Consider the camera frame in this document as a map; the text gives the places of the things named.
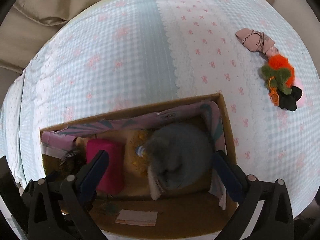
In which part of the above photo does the magenta zip pouch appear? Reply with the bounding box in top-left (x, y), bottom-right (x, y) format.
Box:
top-left (86, 139), bottom-right (125, 195)

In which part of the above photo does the brown cookie plush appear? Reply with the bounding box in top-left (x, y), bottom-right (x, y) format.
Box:
top-left (129, 130), bottom-right (152, 177)

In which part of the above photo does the grey fluffy sock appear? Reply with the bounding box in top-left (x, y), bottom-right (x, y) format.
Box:
top-left (145, 122), bottom-right (213, 190)

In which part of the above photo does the orange green plush toy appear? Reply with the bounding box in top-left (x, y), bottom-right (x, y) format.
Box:
top-left (261, 54), bottom-right (295, 106)

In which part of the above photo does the pink patterned cloth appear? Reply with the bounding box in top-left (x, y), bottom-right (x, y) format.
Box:
top-left (235, 28), bottom-right (279, 58)

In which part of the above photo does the open cardboard box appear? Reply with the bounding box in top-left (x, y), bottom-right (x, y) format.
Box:
top-left (40, 93), bottom-right (236, 239)

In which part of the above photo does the blue checkered bedsheet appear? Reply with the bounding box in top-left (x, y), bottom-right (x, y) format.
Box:
top-left (1, 0), bottom-right (319, 216)

